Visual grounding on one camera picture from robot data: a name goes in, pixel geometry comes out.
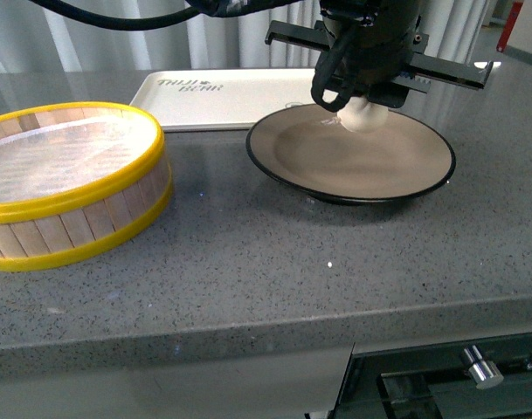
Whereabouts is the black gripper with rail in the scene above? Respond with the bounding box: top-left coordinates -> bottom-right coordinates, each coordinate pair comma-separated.
265,1 -> 493,108

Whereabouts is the white steamed bun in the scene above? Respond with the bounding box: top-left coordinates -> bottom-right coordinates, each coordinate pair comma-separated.
337,97 -> 389,133

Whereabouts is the brown plate with black rim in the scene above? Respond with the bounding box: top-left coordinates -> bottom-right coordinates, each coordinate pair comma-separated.
245,104 -> 456,205

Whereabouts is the white rectangular bear tray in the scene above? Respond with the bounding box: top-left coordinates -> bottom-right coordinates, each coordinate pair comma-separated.
130,68 -> 314,133

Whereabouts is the yellow rimmed bamboo steamer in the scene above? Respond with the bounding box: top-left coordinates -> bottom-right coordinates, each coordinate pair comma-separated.
0,101 -> 173,271

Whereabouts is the chrome knob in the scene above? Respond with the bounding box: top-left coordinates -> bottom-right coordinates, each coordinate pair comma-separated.
460,345 -> 504,390

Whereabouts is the grey pleated curtain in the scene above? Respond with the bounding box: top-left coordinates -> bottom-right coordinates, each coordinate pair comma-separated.
0,1 -> 491,73

